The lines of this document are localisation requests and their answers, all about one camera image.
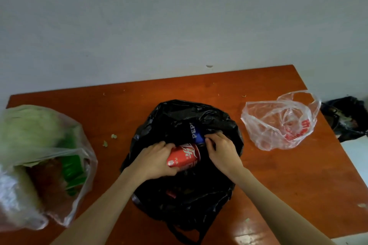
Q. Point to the person's right hand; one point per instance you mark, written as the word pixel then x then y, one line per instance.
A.
pixel 224 153

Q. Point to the person's left hand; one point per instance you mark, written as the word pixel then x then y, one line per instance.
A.
pixel 152 161

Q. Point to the blue Pepsi can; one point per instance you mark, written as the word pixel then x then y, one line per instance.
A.
pixel 197 135

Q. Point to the large black plastic bag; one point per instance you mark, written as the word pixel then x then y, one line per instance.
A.
pixel 172 115

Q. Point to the clear vegetable bag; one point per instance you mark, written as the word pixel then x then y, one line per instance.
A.
pixel 86 161

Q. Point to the green packet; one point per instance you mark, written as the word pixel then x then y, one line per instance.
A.
pixel 72 170

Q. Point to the green cabbage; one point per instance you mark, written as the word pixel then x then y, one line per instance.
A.
pixel 28 132

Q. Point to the person's right forearm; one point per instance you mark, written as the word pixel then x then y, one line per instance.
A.
pixel 281 213

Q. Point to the person's left forearm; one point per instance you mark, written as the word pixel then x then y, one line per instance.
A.
pixel 100 213

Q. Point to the brown wooden table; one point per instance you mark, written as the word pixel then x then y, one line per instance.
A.
pixel 302 173

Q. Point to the black trash bag bin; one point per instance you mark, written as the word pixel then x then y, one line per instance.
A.
pixel 348 118

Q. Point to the small clear plastic bag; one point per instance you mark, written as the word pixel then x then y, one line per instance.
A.
pixel 11 219

